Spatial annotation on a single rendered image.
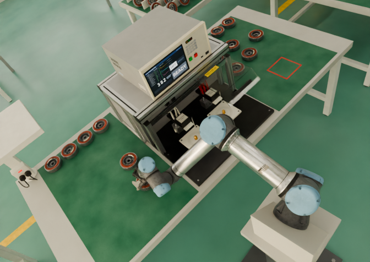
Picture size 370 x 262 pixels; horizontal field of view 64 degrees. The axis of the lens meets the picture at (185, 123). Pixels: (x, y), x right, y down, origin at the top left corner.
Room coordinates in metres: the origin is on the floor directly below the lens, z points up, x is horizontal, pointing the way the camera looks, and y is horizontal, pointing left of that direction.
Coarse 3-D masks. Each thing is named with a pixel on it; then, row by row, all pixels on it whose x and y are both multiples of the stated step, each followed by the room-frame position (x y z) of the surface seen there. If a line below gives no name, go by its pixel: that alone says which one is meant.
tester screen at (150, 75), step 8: (168, 56) 1.22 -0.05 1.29; (176, 56) 1.24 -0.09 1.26; (160, 64) 1.19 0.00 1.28; (168, 64) 1.21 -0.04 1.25; (152, 72) 1.17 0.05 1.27; (160, 72) 1.19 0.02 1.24; (168, 72) 1.21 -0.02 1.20; (152, 80) 1.16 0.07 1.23; (160, 80) 1.18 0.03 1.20; (152, 88) 1.15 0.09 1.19
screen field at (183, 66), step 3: (183, 63) 1.25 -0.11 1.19; (186, 63) 1.26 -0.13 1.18; (180, 66) 1.24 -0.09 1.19; (183, 66) 1.25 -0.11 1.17; (186, 66) 1.25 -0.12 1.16; (177, 69) 1.23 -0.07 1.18; (180, 69) 1.23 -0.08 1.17; (183, 69) 1.24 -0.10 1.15; (174, 72) 1.22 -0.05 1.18; (177, 72) 1.23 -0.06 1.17; (180, 72) 1.23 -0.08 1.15; (174, 75) 1.21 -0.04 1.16; (177, 75) 1.22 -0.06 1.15; (174, 78) 1.21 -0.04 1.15
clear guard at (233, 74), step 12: (228, 60) 1.28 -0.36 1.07; (204, 72) 1.26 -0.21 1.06; (216, 72) 1.22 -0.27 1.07; (228, 72) 1.19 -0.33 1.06; (240, 72) 1.15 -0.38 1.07; (252, 72) 1.13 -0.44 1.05; (204, 84) 1.17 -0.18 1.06; (216, 84) 1.13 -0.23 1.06; (228, 84) 1.10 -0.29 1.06; (240, 84) 1.09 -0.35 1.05; (252, 84) 1.08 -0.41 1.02; (228, 96) 1.04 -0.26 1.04; (240, 96) 1.04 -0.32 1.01
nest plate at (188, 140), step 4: (192, 128) 1.15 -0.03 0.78; (196, 128) 1.14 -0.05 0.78; (188, 132) 1.13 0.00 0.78; (192, 132) 1.12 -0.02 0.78; (196, 132) 1.11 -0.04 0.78; (184, 136) 1.12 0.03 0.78; (188, 136) 1.10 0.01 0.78; (192, 136) 1.09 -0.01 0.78; (180, 140) 1.10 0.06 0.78; (184, 140) 1.08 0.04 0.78; (188, 140) 1.07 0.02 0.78; (192, 140) 1.06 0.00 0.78; (196, 140) 1.05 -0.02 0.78; (184, 144) 1.06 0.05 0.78; (188, 144) 1.05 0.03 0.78; (192, 144) 1.04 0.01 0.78; (188, 148) 1.02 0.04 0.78
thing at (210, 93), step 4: (196, 92) 1.32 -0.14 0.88; (200, 92) 1.29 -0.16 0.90; (204, 92) 1.28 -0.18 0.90; (208, 92) 1.24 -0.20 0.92; (212, 92) 1.23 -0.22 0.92; (204, 96) 1.25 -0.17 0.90; (208, 96) 1.22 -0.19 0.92; (212, 96) 1.20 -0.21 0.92; (216, 96) 1.21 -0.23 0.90; (212, 100) 1.20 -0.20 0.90; (216, 100) 1.20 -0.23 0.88
